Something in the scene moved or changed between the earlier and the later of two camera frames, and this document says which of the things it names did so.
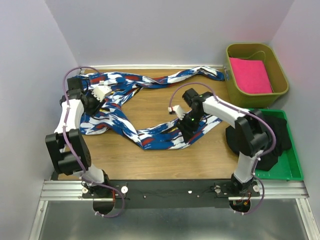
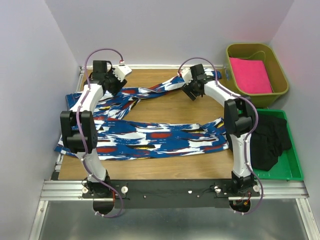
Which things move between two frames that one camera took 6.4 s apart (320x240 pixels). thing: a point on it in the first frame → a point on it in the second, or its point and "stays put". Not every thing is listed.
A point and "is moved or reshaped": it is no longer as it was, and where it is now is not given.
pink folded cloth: (251, 76) stays put
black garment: (269, 158) stays put
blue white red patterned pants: (110, 117) is moved or reshaped
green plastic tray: (289, 166) stays put
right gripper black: (186, 132) → (187, 88)
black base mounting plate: (203, 194) stays put
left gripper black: (97, 108) → (119, 84)
